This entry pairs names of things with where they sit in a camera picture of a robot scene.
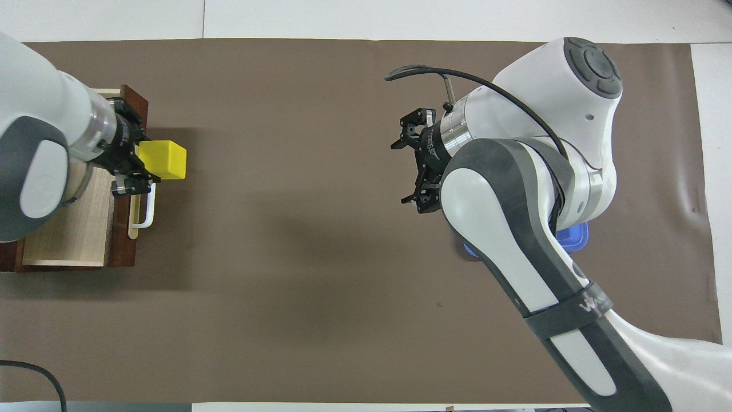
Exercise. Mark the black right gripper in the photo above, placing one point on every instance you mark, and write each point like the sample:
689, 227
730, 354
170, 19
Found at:
434, 151

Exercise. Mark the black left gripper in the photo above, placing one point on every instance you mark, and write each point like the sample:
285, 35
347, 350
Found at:
120, 146

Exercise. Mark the yellow cube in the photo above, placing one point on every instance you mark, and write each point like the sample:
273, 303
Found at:
163, 160

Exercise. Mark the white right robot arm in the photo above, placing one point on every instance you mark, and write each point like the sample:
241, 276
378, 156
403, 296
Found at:
514, 229

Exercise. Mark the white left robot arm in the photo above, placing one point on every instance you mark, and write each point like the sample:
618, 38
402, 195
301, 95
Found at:
34, 114

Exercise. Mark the brown table mat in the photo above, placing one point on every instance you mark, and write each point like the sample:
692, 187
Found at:
286, 257

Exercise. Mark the blue plastic tray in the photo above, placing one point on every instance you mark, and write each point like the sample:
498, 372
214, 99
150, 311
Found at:
575, 237

